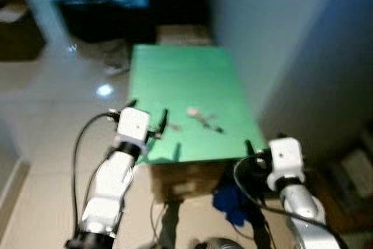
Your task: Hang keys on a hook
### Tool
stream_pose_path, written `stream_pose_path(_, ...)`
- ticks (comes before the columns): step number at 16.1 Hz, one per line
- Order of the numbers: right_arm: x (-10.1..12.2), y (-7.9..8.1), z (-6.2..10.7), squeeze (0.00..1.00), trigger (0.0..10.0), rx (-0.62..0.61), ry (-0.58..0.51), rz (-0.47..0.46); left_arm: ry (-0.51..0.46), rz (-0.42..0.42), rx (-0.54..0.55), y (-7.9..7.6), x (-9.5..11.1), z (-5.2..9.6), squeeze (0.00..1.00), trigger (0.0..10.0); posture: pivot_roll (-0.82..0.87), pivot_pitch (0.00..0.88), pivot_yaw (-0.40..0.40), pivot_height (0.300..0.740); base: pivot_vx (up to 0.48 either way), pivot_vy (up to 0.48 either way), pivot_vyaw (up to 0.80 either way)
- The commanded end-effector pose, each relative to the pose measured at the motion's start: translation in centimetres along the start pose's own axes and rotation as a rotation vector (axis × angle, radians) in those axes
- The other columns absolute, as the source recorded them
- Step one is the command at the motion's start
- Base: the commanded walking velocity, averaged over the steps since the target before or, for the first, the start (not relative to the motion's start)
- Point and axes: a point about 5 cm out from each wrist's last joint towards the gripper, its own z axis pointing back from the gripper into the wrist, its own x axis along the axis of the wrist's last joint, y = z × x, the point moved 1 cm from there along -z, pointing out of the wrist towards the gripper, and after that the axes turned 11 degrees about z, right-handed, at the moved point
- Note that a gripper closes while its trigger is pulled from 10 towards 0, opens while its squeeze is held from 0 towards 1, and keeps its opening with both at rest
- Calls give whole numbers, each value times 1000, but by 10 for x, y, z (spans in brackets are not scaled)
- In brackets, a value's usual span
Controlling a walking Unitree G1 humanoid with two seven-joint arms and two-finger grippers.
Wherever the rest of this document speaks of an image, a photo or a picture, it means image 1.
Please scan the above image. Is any white slipper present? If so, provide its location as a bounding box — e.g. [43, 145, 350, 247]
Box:
[104, 62, 132, 76]

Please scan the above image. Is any blue cloth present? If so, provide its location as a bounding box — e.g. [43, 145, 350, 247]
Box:
[212, 176, 252, 227]

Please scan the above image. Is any cardboard box with print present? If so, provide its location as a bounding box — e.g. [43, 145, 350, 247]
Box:
[150, 160, 235, 204]

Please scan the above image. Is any plain tan cardboard box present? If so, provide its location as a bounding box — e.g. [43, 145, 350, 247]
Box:
[157, 24, 214, 47]

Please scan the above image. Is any grey robot leg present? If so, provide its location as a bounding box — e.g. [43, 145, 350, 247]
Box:
[195, 237, 243, 249]

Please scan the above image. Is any black bin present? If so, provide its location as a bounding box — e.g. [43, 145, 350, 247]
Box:
[55, 0, 142, 44]

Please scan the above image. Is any brown shelf with grey items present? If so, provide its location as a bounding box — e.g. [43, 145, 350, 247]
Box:
[318, 127, 373, 229]

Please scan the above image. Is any dark brown open box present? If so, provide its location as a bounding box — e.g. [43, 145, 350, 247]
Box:
[0, 0, 47, 62]

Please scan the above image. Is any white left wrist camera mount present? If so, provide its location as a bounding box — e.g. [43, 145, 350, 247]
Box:
[115, 107, 151, 146]

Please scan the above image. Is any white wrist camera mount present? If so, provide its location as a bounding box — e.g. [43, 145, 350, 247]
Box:
[115, 107, 151, 146]
[267, 137, 305, 181]

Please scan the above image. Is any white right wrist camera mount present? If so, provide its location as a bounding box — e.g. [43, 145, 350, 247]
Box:
[267, 137, 305, 181]

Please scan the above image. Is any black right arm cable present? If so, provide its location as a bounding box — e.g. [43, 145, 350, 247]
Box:
[233, 155, 334, 230]

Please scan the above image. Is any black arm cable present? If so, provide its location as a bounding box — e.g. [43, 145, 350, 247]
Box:
[71, 109, 121, 238]
[233, 155, 334, 230]

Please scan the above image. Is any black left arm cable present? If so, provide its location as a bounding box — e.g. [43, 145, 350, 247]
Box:
[71, 109, 121, 238]

